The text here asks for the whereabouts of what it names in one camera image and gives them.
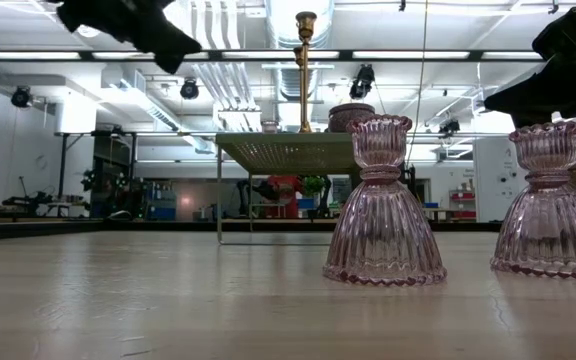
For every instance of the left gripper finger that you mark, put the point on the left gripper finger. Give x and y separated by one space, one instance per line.
165 59
178 44

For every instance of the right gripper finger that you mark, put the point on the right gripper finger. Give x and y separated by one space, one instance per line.
533 120
533 97

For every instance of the tall gold candlestick holder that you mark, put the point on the tall gold candlestick holder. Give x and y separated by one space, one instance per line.
306 25

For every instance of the purple round candle holder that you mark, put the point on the purple round candle holder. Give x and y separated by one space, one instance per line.
340 117

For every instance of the background black robot arm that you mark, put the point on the background black robot arm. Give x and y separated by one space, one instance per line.
28 200
255 192

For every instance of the black ceiling spotlight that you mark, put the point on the black ceiling spotlight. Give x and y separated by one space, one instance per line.
363 80
20 96
189 89
449 126

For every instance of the white cabinet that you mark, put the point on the white cabinet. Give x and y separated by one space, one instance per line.
490 185

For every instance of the red storage shelf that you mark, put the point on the red storage shelf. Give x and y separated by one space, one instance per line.
463 200

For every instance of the background flowering plant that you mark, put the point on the background flowering plant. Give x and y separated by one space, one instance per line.
89 180

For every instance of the black table stand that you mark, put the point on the black table stand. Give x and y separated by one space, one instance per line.
63 165

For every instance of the blue storage crate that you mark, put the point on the blue storage crate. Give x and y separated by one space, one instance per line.
163 207

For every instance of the green perforated metal shelf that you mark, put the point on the green perforated metal shelf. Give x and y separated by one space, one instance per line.
288 150

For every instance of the red fabric item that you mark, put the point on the red fabric item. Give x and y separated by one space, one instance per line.
285 192

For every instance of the small background potted plant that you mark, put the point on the small background potted plant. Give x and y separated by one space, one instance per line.
313 186

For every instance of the white round ceiling duct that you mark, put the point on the white round ceiling duct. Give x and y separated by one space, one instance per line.
278 20

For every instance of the black overhead frame beam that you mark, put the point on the black overhead frame beam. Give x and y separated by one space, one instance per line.
345 55

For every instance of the black aluminium table frame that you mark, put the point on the black aluminium table frame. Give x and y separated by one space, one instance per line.
118 229

